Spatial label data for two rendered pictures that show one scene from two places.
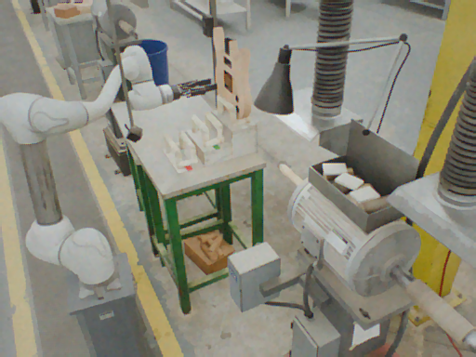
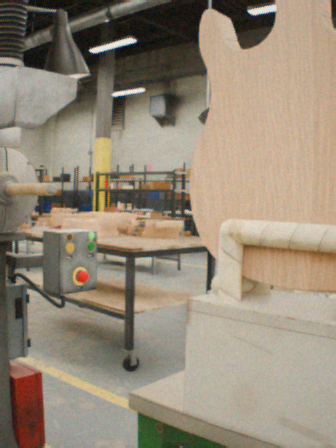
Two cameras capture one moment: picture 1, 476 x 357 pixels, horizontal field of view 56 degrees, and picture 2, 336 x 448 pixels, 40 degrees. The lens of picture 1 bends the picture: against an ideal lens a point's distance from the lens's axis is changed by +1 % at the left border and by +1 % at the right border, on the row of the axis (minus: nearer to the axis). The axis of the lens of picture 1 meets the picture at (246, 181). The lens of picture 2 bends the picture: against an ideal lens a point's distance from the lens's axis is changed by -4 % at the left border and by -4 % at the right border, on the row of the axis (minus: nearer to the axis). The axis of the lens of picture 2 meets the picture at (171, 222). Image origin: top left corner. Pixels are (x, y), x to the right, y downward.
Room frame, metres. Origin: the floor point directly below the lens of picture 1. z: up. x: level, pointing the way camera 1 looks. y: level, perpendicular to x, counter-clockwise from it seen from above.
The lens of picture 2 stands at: (2.65, -0.34, 1.24)
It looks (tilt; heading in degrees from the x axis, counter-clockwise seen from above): 3 degrees down; 156
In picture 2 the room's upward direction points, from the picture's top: 2 degrees clockwise
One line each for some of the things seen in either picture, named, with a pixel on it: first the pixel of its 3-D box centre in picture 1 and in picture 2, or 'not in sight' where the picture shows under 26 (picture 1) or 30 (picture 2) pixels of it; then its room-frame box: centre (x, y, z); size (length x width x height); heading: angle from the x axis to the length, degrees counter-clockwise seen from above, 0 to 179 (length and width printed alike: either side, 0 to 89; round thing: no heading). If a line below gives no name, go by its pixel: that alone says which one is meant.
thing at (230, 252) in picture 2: not in sight; (230, 266); (2.11, -0.01, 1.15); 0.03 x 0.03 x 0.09
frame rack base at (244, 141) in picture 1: (233, 131); (295, 365); (2.16, 0.07, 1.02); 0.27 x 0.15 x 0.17; 27
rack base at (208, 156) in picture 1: (208, 144); not in sight; (2.09, 0.20, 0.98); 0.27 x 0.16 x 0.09; 27
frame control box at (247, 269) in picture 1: (270, 292); (51, 267); (1.04, -0.07, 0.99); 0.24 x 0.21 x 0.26; 27
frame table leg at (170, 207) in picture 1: (178, 258); not in sight; (1.76, 0.39, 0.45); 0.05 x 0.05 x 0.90; 27
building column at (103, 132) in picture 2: not in sight; (103, 121); (-8.43, 2.67, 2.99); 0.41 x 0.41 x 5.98; 27
